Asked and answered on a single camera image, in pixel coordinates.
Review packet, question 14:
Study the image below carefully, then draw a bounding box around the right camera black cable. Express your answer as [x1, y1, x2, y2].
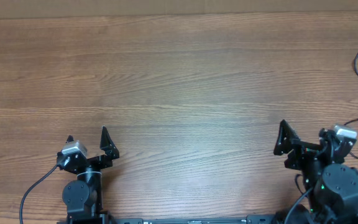
[283, 174, 315, 224]

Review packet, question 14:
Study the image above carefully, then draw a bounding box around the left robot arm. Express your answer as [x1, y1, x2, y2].
[57, 126, 119, 224]

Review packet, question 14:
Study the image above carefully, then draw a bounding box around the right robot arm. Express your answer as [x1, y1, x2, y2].
[272, 120, 358, 223]

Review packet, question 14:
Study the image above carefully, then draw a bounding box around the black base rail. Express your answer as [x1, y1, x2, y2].
[114, 215, 275, 224]

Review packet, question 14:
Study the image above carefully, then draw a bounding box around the camera black cable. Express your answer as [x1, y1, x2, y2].
[19, 163, 60, 224]
[283, 174, 315, 224]

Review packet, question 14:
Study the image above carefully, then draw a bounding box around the left camera black cable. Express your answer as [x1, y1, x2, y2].
[19, 163, 60, 224]

